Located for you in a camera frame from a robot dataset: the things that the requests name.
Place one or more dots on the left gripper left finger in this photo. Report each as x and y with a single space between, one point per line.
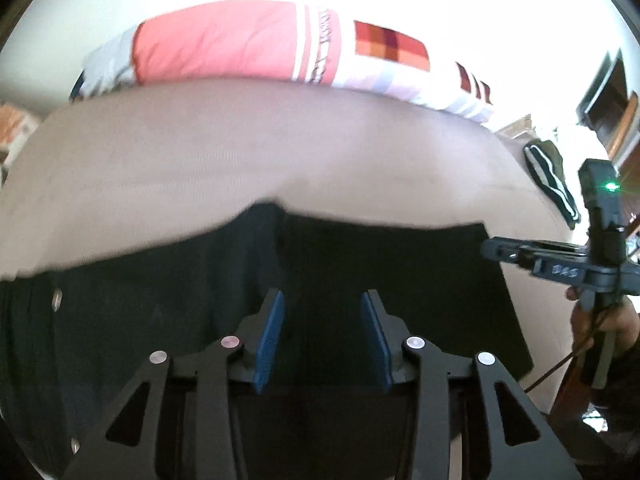
174 419

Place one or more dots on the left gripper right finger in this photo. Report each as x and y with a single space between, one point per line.
504 436

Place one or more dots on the black denim pants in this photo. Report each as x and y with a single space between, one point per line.
72 338

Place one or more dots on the person's right hand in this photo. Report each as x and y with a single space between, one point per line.
621 320

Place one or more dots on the green white striped garment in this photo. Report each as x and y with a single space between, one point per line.
545 165

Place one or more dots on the brown wooden wardrobe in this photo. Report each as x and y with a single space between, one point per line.
609 116

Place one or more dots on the beige textured bed mattress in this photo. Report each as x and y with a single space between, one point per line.
152 164

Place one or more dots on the floral orange rose pillow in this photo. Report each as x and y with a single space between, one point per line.
16 127

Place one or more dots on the pink striped bolster pillow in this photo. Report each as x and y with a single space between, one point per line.
282 41

